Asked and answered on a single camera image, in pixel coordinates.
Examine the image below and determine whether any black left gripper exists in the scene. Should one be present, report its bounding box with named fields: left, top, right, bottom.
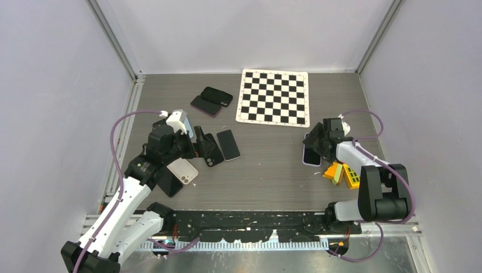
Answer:
left=163, top=126, right=214, bottom=164

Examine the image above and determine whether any black phone case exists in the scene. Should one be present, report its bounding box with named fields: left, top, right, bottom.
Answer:
left=198, top=134, right=225, bottom=168

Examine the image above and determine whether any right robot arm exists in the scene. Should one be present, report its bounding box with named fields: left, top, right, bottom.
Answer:
left=303, top=118, right=414, bottom=234

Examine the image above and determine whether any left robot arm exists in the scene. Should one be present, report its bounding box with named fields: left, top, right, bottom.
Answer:
left=61, top=119, right=217, bottom=272

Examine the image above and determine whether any phone in lilac case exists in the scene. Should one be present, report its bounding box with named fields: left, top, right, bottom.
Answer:
left=302, top=145, right=322, bottom=167

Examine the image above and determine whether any black white chessboard mat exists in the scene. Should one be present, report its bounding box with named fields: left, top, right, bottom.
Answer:
left=235, top=69, right=310, bottom=128

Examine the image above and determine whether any yellow window toy block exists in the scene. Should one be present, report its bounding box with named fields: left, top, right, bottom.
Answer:
left=342, top=163, right=360, bottom=189

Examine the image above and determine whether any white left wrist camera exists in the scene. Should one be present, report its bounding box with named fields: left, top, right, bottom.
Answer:
left=159, top=109, right=189, bottom=135

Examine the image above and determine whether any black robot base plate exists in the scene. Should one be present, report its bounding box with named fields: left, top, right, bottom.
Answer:
left=157, top=210, right=355, bottom=242

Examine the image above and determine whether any aluminium front rail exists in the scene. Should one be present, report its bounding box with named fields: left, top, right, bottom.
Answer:
left=80, top=212, right=423, bottom=253

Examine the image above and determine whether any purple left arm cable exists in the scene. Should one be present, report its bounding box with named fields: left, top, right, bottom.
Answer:
left=71, top=110, right=202, bottom=273

